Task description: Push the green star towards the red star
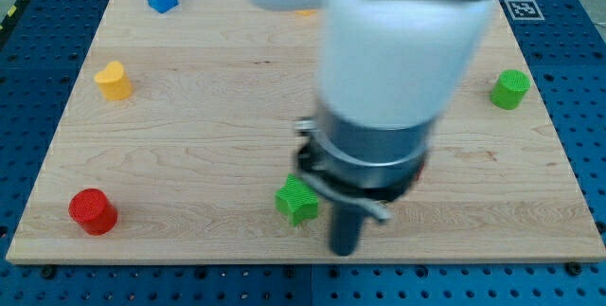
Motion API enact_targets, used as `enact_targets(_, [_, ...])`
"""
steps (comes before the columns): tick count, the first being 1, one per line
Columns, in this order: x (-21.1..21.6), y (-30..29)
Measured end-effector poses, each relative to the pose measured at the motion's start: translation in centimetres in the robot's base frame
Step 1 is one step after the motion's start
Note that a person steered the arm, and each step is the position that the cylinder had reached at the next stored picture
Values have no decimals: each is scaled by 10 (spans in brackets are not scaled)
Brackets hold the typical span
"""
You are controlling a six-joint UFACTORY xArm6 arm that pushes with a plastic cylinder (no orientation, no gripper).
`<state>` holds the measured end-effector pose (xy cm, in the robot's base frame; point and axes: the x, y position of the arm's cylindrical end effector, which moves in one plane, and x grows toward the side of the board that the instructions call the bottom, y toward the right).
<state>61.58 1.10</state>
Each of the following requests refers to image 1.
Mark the yellow heart block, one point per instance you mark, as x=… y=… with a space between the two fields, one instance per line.
x=113 y=82

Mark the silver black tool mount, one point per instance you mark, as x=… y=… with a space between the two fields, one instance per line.
x=346 y=160

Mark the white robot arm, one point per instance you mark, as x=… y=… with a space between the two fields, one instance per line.
x=387 y=69

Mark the wooden board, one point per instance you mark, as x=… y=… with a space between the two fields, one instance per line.
x=193 y=158

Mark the green cylinder block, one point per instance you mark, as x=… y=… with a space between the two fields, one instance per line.
x=510 y=89

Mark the red cylinder block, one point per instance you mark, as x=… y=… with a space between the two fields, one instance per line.
x=93 y=212

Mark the white fiducial marker tag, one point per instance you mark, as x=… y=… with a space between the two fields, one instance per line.
x=524 y=10

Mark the yellow block behind arm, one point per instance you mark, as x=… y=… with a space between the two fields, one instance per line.
x=306 y=12

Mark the green star block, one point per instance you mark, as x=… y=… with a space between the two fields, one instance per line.
x=296 y=201

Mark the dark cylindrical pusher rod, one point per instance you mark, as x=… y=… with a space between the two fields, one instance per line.
x=345 y=228

